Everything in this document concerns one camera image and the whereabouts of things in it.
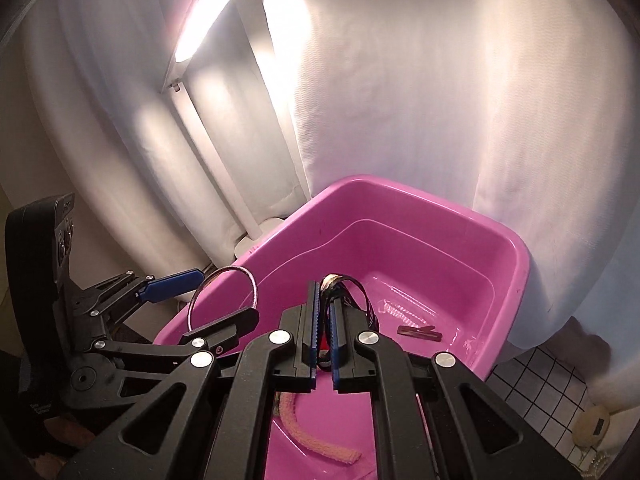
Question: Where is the small silver bangle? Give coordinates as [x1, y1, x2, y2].
[187, 266, 259, 334]

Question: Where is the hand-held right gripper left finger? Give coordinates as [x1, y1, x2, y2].
[57, 281, 321, 480]

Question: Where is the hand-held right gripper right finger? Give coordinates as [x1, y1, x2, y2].
[327, 296, 566, 480]

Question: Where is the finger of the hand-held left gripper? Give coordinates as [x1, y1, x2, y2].
[75, 269, 206, 342]
[70, 308, 261, 407]

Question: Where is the black printed lanyard strap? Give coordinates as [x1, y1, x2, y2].
[317, 274, 381, 372]

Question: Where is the white lamp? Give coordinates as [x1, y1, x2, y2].
[160, 0, 292, 264]

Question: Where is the pearl hair claw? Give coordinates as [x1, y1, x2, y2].
[575, 452, 626, 480]

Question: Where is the person's left hand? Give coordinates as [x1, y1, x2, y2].
[42, 416, 99, 461]

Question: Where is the white curtain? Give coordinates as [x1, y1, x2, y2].
[0, 0, 640, 411]

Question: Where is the pink plastic basin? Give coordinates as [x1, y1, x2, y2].
[152, 175, 531, 480]

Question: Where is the black checked white tablecloth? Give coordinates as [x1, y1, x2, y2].
[487, 345, 640, 480]

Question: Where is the pink knitted strawberry headband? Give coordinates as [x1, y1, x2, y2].
[277, 335, 362, 465]

